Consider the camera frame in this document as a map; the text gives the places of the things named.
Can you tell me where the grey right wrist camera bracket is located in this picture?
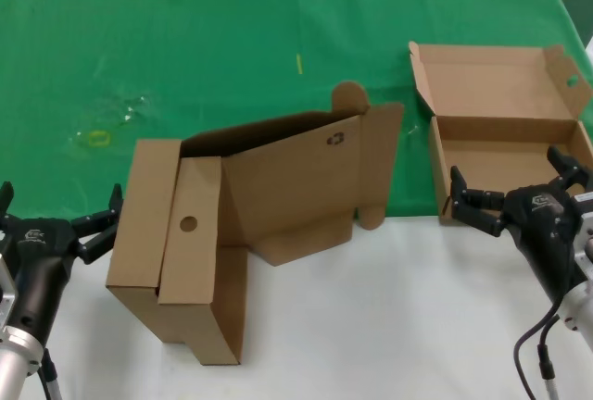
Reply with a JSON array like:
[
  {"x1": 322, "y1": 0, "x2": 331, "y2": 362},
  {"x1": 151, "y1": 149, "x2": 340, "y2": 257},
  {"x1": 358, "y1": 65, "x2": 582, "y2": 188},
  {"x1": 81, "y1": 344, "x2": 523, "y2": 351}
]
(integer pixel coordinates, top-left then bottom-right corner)
[{"x1": 575, "y1": 190, "x2": 593, "y2": 281}]

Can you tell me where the large open cardboard box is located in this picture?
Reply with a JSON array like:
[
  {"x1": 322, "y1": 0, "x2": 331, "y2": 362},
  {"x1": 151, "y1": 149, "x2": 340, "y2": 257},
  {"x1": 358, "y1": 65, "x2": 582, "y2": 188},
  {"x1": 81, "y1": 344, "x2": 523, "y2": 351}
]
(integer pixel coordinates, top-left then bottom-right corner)
[{"x1": 105, "y1": 80, "x2": 405, "y2": 368}]

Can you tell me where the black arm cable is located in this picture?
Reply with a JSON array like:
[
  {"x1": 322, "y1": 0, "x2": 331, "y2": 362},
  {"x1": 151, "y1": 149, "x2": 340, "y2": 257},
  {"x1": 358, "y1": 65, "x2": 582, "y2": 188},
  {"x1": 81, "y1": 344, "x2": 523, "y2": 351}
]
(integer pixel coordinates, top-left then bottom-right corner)
[
  {"x1": 514, "y1": 297, "x2": 575, "y2": 400},
  {"x1": 39, "y1": 347, "x2": 64, "y2": 400}
]

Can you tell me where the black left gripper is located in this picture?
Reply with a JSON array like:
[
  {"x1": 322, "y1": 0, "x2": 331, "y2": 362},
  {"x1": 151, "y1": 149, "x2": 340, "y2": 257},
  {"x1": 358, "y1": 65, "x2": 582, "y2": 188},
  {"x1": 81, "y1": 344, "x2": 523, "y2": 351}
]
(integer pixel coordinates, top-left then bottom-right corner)
[{"x1": 0, "y1": 181, "x2": 124, "y2": 344}]

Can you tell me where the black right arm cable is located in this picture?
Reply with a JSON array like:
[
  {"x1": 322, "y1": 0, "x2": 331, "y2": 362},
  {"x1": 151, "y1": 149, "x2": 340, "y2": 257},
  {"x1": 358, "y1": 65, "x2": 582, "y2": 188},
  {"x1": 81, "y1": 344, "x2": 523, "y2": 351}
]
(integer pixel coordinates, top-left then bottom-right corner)
[{"x1": 514, "y1": 297, "x2": 575, "y2": 400}]

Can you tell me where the small brown cardboard mailer box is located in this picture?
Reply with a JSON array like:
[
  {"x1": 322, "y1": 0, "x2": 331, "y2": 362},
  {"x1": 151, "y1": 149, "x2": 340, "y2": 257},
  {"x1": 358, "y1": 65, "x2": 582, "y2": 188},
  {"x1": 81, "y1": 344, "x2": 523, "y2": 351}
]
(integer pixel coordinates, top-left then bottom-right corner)
[{"x1": 408, "y1": 40, "x2": 593, "y2": 226}]

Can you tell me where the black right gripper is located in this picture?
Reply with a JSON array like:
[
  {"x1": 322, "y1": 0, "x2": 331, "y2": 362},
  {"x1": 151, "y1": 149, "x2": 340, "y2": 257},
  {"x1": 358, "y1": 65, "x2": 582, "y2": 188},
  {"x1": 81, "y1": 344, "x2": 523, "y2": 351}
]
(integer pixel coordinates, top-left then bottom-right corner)
[{"x1": 450, "y1": 144, "x2": 588, "y2": 307}]

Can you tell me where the green table cloth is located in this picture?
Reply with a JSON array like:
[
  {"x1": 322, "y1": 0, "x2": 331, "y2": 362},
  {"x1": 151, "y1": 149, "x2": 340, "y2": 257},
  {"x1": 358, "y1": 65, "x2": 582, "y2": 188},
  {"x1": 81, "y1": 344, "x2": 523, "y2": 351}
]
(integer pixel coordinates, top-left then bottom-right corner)
[{"x1": 0, "y1": 0, "x2": 593, "y2": 221}]

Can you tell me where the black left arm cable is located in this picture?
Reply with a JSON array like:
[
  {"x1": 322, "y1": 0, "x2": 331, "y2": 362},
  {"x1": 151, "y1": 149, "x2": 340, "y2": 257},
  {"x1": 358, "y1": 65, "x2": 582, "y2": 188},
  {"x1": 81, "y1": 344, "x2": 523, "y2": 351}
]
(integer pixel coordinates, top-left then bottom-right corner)
[{"x1": 39, "y1": 347, "x2": 64, "y2": 400}]

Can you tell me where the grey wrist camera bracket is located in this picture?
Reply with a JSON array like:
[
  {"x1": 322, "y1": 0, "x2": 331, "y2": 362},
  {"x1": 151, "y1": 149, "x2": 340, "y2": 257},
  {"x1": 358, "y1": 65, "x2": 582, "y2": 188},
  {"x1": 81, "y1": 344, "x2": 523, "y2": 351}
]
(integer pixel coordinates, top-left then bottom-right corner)
[
  {"x1": 575, "y1": 190, "x2": 593, "y2": 281},
  {"x1": 0, "y1": 251, "x2": 19, "y2": 328}
]

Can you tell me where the grey left wrist camera bracket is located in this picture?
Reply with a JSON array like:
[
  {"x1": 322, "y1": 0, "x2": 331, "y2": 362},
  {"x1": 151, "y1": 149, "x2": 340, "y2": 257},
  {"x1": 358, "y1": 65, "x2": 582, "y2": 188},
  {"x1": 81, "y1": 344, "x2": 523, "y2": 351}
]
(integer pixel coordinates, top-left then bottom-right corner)
[{"x1": 0, "y1": 251, "x2": 19, "y2": 328}]

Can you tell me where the grey cable with black connector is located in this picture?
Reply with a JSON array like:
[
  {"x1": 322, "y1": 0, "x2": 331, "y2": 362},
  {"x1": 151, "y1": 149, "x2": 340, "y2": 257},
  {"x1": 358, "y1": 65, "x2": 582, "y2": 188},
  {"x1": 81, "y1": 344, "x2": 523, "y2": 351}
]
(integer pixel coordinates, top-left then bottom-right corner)
[{"x1": 536, "y1": 339, "x2": 558, "y2": 400}]

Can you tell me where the clear plastic scrap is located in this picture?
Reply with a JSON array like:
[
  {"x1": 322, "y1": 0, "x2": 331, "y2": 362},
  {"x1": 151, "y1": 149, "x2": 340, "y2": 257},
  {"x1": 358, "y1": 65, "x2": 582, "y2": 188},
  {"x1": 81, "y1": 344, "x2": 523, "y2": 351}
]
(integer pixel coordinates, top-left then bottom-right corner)
[{"x1": 118, "y1": 92, "x2": 152, "y2": 123}]

